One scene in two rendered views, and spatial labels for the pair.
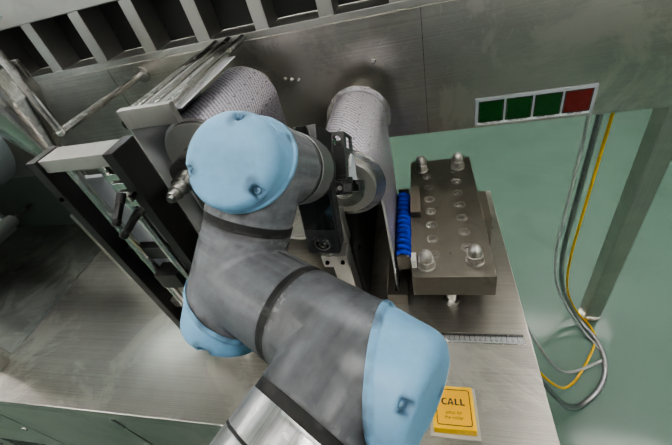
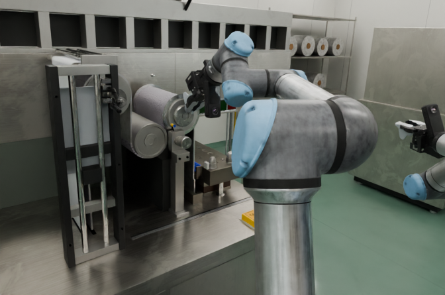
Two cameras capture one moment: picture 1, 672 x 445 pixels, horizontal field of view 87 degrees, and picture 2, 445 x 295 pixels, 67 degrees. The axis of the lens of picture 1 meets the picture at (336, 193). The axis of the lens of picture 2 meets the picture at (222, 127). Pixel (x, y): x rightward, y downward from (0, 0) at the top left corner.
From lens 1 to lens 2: 0.90 m
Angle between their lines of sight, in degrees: 54
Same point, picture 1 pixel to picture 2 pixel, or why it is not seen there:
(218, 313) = (251, 79)
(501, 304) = (241, 189)
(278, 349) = (275, 76)
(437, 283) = (220, 174)
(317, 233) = (213, 106)
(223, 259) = (244, 67)
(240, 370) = (128, 259)
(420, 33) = (174, 65)
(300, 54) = not seen: hidden behind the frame
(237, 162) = (246, 41)
